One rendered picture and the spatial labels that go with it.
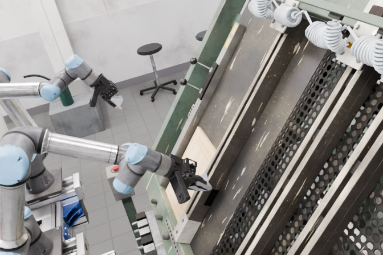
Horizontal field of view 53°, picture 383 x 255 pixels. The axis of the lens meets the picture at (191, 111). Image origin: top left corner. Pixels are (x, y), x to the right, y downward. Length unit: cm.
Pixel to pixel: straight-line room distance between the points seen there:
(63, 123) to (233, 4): 301
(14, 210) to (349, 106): 114
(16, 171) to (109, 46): 424
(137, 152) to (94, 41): 420
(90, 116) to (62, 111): 32
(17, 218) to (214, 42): 129
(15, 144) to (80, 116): 329
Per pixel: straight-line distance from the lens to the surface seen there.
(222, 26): 212
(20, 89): 191
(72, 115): 463
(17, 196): 146
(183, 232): 177
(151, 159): 133
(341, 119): 120
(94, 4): 534
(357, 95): 119
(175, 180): 140
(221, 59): 191
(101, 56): 550
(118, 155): 147
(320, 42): 113
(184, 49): 570
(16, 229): 156
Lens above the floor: 222
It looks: 29 degrees down
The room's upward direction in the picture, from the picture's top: 12 degrees counter-clockwise
